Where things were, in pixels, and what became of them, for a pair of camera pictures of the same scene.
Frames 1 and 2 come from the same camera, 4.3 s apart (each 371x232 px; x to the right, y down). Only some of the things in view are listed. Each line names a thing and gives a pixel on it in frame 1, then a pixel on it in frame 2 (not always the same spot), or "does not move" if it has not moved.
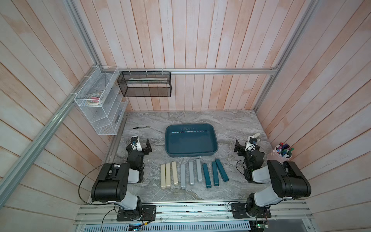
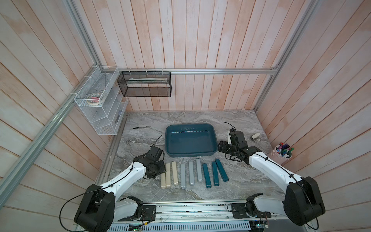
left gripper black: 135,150 to 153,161
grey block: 191,173 does not move
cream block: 163,176 does not move
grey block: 199,172 does not move
